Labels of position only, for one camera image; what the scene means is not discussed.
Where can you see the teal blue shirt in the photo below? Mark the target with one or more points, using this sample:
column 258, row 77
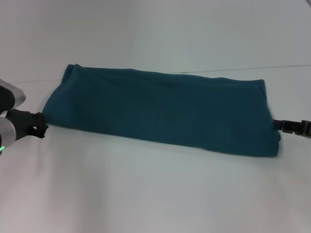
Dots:
column 158, row 109

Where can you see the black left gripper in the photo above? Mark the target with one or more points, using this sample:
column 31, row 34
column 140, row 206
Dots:
column 23, row 122

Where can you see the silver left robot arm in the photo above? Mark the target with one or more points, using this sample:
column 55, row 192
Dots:
column 6, row 134

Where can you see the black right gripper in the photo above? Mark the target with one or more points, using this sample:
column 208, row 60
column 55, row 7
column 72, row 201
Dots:
column 297, row 128

